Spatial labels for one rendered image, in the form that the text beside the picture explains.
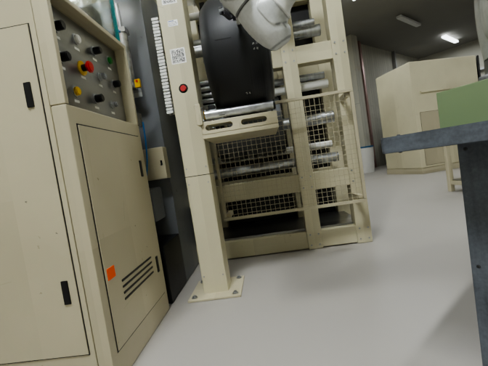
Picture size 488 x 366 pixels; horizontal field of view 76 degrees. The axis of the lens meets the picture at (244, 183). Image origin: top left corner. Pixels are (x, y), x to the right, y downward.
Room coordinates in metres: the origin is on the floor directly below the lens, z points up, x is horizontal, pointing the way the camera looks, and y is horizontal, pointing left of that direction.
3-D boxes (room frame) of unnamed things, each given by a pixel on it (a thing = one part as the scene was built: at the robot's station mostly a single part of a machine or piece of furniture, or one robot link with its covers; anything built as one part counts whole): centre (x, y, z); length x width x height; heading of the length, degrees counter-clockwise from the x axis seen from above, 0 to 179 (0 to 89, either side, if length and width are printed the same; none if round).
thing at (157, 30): (1.64, 0.31, 1.19); 0.05 x 0.04 x 0.48; 176
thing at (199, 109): (1.67, 0.14, 0.90); 0.40 x 0.03 x 0.10; 176
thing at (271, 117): (1.52, -0.02, 0.83); 0.36 x 0.09 x 0.06; 86
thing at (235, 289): (1.66, 0.22, 0.01); 0.27 x 0.27 x 0.02; 86
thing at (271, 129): (1.66, -0.03, 0.80); 0.37 x 0.36 x 0.02; 176
